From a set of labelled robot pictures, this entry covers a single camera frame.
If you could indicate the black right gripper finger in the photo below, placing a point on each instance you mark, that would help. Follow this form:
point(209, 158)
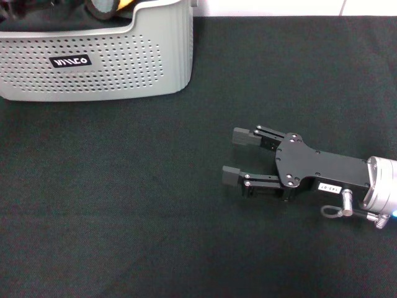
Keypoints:
point(246, 137)
point(231, 177)

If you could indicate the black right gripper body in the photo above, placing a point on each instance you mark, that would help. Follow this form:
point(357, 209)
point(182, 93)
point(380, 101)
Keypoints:
point(325, 167)

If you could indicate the yellow grey towel black edge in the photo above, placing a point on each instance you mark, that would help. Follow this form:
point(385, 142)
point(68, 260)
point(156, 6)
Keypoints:
point(105, 16)

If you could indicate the grey perforated plastic storage box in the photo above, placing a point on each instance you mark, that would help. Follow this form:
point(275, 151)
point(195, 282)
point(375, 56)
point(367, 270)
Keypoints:
point(124, 77)

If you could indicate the black cloth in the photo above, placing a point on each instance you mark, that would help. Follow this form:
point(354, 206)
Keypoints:
point(46, 21)

